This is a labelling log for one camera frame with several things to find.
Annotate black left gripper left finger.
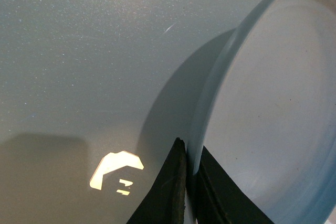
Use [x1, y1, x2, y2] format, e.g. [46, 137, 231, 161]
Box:
[128, 138, 187, 223]

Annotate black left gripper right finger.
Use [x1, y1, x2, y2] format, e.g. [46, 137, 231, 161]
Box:
[196, 147, 273, 224]

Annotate light blue round plate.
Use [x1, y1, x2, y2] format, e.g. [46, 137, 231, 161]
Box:
[187, 0, 335, 223]

